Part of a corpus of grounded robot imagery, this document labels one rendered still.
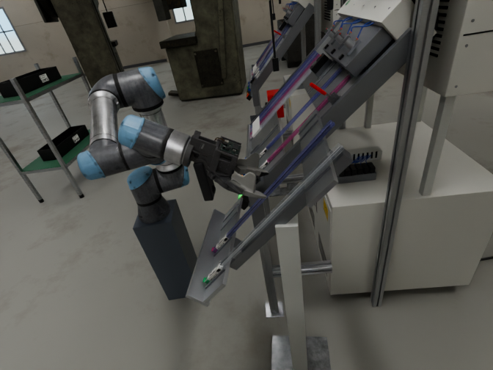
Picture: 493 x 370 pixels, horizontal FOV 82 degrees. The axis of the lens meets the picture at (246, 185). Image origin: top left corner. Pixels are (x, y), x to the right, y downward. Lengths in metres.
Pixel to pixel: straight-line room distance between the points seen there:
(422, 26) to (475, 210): 0.76
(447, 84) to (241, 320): 1.30
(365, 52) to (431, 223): 0.73
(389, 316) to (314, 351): 0.40
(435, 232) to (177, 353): 1.27
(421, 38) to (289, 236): 0.62
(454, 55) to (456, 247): 0.81
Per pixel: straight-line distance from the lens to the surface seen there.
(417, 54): 0.94
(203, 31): 4.83
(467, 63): 1.07
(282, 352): 1.47
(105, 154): 0.78
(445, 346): 1.61
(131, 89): 1.09
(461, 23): 1.03
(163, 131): 0.67
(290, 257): 0.83
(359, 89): 0.95
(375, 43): 0.98
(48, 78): 3.33
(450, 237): 1.46
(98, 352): 1.79
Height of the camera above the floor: 1.34
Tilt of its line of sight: 33 degrees down
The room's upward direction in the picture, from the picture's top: 10 degrees counter-clockwise
